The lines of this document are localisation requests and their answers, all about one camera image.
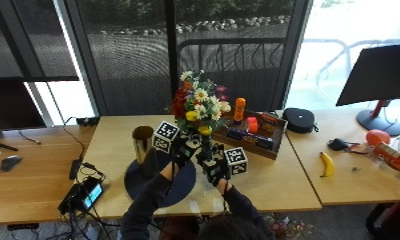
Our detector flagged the person's right hand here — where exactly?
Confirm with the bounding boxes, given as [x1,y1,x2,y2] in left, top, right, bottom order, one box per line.
[196,143,233,188]

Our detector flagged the person's left hand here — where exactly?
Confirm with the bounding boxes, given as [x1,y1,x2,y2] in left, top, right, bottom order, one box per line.
[169,132,204,169]

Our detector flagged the colourful flower bouquet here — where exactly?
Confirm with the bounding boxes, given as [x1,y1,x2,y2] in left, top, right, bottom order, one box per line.
[169,70,233,161]

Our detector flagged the white marker cube left glove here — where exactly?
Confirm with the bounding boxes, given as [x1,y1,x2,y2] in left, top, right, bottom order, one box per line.
[151,120,181,154]

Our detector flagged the white marker cube glove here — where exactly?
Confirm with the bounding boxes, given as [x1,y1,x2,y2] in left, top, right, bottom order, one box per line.
[224,146,249,176]
[151,120,181,154]

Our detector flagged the white marker cube right glove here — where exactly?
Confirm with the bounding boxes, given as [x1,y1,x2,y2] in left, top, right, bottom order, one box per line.
[224,146,249,176]

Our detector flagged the blue box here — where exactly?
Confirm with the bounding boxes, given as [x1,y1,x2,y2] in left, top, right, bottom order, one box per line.
[226,127,276,150]

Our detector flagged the dark round mat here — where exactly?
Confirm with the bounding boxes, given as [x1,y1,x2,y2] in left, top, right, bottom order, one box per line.
[123,155,197,208]

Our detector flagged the orange bottle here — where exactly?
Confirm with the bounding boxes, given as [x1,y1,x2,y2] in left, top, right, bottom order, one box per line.
[232,97,248,123]

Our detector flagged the red cup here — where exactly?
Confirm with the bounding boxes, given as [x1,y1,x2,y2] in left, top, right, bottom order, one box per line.
[246,116,260,134]

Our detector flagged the wooden tray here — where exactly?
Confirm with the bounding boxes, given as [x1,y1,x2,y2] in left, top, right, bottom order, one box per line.
[210,109,289,161]

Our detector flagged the brown orange box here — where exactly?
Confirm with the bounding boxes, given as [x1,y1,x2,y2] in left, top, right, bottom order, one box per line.
[258,112,280,134]

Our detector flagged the black oval case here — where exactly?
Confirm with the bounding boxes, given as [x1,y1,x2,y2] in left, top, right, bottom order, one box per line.
[281,107,320,135]

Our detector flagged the black clamp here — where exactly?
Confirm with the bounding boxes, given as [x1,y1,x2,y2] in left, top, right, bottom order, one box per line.
[75,116,100,127]

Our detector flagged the yellow banana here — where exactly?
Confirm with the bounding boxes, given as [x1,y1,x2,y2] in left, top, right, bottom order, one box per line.
[318,151,336,178]

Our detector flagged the flowers on floor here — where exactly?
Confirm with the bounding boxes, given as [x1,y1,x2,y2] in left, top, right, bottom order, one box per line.
[264,213,314,240]

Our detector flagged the black power adapter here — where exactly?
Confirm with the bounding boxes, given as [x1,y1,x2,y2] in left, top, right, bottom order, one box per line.
[68,158,83,181]

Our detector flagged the metal railing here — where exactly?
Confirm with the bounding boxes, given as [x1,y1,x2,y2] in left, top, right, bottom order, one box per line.
[176,37,286,79]

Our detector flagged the black device with screen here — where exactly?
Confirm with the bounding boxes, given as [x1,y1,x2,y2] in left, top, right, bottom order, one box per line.
[57,175,107,215]

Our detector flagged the small black device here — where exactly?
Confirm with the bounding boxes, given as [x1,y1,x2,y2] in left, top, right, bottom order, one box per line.
[326,137,361,154]

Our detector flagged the orange ball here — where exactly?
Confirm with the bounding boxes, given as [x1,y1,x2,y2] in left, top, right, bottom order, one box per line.
[364,128,391,147]

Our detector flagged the grey computer mouse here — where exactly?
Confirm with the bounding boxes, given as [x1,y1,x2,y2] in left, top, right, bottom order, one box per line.
[0,154,24,173]

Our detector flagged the red cylindrical can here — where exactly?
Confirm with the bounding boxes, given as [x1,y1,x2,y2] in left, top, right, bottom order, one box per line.
[370,142,400,178]

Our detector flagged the red black chair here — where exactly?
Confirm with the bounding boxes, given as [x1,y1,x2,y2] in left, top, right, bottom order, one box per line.
[365,197,400,240]

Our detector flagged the black monitor with red stand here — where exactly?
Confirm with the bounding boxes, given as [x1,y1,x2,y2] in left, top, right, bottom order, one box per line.
[334,42,400,137]

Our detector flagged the dark window blind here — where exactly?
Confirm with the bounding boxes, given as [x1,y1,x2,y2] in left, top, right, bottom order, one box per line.
[0,0,80,83]

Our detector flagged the black cable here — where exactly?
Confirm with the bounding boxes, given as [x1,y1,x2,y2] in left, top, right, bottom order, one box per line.
[61,116,88,161]

